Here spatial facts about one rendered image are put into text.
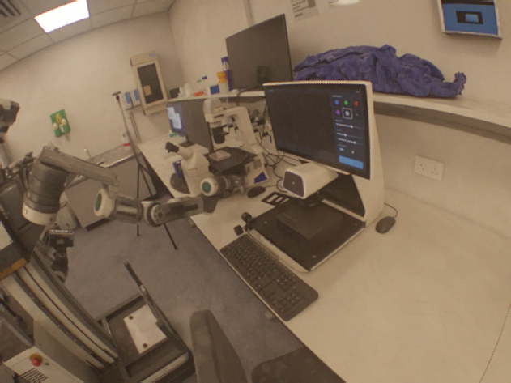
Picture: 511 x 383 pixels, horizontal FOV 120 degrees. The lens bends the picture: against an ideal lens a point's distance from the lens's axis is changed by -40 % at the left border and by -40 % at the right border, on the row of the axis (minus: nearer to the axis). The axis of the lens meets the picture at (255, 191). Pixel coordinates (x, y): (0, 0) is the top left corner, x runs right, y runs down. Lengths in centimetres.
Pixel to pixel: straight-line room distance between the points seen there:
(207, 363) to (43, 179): 61
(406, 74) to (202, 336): 97
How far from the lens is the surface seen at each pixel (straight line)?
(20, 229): 102
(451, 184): 118
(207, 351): 51
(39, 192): 77
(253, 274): 87
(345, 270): 87
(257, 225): 93
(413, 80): 95
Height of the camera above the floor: 140
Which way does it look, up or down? 28 degrees down
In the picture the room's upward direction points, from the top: 12 degrees counter-clockwise
